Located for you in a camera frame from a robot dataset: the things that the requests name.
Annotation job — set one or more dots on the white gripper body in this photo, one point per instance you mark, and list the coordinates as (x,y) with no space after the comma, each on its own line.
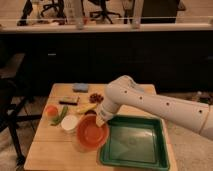
(107,110)

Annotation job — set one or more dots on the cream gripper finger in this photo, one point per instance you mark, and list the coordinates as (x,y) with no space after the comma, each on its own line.
(99,122)

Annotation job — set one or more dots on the orange plastic bowl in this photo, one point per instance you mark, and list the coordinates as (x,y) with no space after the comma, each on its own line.
(89,135)

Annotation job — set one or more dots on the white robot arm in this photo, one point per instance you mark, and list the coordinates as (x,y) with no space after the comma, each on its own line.
(194,116)

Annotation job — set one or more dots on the green plastic tray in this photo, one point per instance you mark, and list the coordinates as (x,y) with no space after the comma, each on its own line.
(136,142)

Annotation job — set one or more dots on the red grapes toy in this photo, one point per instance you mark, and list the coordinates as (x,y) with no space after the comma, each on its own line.
(96,98)

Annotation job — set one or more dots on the yellow banana toy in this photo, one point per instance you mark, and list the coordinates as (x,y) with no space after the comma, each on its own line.
(85,107)

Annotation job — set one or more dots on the white small bowl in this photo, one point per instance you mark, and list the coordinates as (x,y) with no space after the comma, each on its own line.
(69,123)

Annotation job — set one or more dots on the blue folded cloth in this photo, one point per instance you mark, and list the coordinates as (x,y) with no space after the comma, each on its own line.
(80,87)

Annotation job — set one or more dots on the green pea pod toy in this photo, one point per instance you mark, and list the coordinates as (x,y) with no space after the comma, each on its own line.
(58,119)

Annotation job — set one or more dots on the orange fruit toy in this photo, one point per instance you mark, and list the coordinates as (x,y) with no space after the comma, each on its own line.
(51,111)

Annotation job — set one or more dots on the black chair at left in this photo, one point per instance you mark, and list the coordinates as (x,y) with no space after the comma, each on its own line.
(9,112)

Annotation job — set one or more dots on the plastic bottle on floor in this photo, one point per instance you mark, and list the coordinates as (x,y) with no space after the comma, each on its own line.
(197,96)

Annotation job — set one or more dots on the black office chair background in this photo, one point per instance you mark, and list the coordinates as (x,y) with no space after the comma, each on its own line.
(57,5)
(104,13)

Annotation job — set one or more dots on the black office chair left background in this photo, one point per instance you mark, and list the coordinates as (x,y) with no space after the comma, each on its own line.
(57,5)

